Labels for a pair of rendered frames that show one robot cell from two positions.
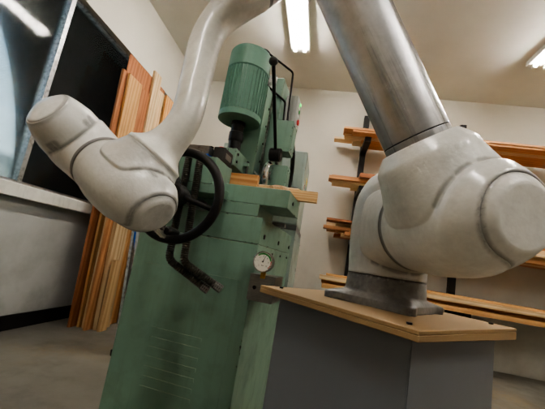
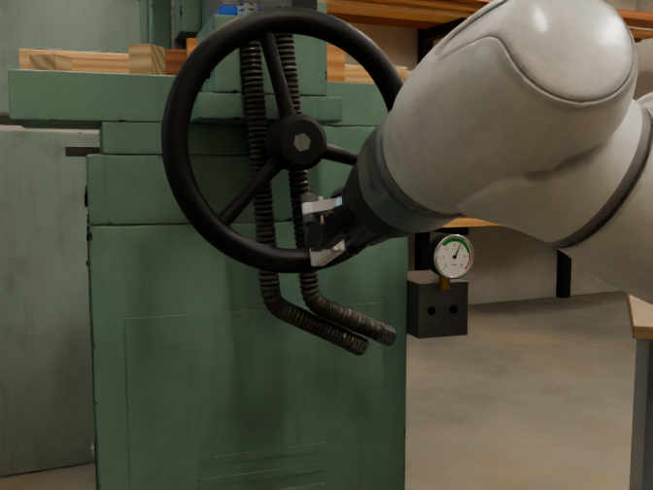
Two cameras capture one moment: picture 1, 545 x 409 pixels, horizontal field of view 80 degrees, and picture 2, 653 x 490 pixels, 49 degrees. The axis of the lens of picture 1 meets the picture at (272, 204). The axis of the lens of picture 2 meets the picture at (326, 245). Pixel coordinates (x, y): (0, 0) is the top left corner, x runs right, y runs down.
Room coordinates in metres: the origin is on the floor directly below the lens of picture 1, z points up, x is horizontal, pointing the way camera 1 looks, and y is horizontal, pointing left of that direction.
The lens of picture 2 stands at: (0.25, 0.68, 0.78)
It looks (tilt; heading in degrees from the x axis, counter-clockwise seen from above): 6 degrees down; 327
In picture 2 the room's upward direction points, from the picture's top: straight up
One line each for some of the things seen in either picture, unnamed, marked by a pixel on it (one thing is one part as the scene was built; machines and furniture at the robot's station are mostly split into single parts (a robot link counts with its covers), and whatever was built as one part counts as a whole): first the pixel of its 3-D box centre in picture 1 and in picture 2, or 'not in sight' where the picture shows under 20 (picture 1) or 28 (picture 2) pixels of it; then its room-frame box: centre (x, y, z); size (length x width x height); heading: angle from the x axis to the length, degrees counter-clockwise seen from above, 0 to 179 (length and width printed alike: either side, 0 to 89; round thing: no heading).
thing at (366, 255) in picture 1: (393, 224); not in sight; (0.67, -0.26, 0.78); 0.18 x 0.16 x 0.22; 7
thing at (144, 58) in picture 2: not in sight; (147, 61); (1.17, 0.36, 0.92); 0.04 x 0.03 x 0.04; 130
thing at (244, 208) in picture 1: (215, 208); (243, 142); (1.21, 0.21, 0.82); 0.40 x 0.21 x 0.04; 75
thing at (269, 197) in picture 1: (211, 192); (246, 104); (1.16, 0.23, 0.87); 0.61 x 0.30 x 0.06; 75
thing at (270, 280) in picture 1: (266, 287); (427, 302); (1.06, -0.02, 0.58); 0.12 x 0.08 x 0.08; 165
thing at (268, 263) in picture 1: (263, 264); (448, 262); (1.00, 0.00, 0.65); 0.06 x 0.04 x 0.08; 75
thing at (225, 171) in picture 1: (203, 174); (259, 63); (1.08, 0.25, 0.91); 0.15 x 0.14 x 0.09; 75
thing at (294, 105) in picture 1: (292, 114); not in sight; (1.54, -0.02, 1.40); 0.10 x 0.06 x 0.16; 165
